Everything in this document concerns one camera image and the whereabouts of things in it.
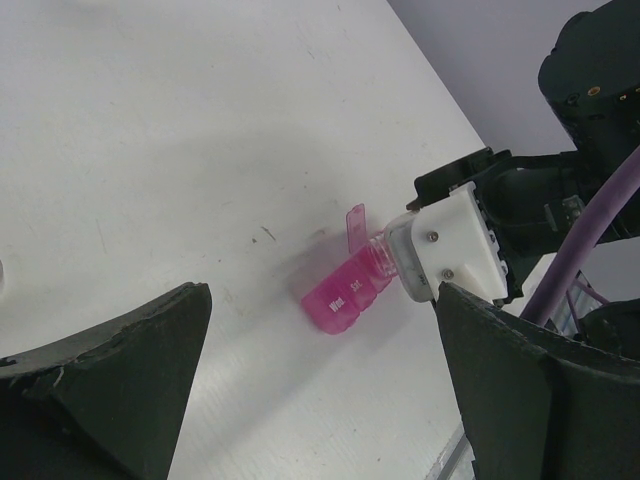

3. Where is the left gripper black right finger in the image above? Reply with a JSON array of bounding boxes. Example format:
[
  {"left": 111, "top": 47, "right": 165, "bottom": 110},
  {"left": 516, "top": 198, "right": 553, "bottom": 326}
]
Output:
[{"left": 435, "top": 283, "right": 639, "bottom": 479}]

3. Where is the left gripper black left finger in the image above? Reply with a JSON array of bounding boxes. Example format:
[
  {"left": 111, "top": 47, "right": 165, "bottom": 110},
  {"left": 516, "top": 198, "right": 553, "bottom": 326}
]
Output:
[{"left": 1, "top": 283, "right": 211, "bottom": 479}]

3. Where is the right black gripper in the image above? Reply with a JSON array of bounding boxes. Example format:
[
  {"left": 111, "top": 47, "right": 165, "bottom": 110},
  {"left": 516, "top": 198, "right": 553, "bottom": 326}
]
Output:
[{"left": 406, "top": 147, "right": 635, "bottom": 260}]

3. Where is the clear pill bottle orange cap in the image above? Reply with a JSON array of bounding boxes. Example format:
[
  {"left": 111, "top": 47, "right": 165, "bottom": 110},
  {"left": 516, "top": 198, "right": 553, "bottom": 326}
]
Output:
[{"left": 367, "top": 231, "right": 397, "bottom": 279}]

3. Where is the pink pill organizer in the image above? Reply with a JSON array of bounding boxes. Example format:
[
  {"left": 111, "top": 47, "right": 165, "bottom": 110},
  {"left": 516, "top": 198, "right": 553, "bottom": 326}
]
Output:
[{"left": 300, "top": 204, "right": 394, "bottom": 335}]

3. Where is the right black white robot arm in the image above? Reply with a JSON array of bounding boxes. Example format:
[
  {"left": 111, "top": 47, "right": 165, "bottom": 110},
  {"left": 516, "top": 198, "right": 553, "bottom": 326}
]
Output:
[{"left": 407, "top": 1, "right": 639, "bottom": 258}]

